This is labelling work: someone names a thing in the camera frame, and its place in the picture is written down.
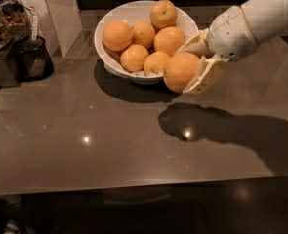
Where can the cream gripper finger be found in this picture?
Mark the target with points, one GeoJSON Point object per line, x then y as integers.
{"type": "Point", "coordinates": [197, 44]}
{"type": "Point", "coordinates": [210, 70]}

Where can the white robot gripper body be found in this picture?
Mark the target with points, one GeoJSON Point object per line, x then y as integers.
{"type": "Point", "coordinates": [231, 34]}

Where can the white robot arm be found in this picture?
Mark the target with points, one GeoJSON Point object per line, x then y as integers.
{"type": "Point", "coordinates": [266, 18]}

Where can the hidden middle orange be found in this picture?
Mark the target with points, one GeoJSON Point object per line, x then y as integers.
{"type": "Point", "coordinates": [143, 33]}

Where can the white ceramic bowl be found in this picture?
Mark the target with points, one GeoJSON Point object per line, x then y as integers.
{"type": "Point", "coordinates": [183, 22]}

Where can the white paper bag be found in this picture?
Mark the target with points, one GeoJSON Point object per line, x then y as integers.
{"type": "Point", "coordinates": [59, 23]}

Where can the black mesh cup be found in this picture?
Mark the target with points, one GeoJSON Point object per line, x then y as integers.
{"type": "Point", "coordinates": [34, 59]}

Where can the dark metal stand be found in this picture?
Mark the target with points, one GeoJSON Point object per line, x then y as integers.
{"type": "Point", "coordinates": [12, 73]}

